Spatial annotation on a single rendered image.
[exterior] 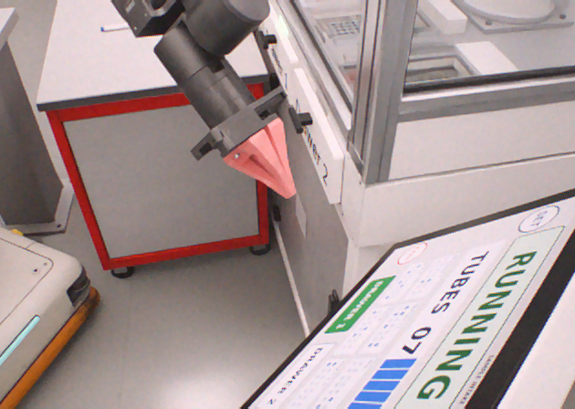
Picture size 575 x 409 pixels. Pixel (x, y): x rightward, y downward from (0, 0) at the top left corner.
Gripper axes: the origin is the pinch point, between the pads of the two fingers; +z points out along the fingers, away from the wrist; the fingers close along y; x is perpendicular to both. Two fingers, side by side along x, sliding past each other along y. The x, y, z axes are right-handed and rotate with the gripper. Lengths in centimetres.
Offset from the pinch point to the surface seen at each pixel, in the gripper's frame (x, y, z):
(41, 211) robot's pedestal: 165, 16, -36
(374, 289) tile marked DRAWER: 0.4, 1.9, 14.8
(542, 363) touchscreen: -25.0, -8.8, 16.4
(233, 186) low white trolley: 98, 50, -2
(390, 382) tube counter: -14.2, -12.1, 14.8
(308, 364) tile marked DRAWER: 0.0, -10.1, 14.8
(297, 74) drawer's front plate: 34, 41, -13
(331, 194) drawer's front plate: 27.1, 25.2, 8.0
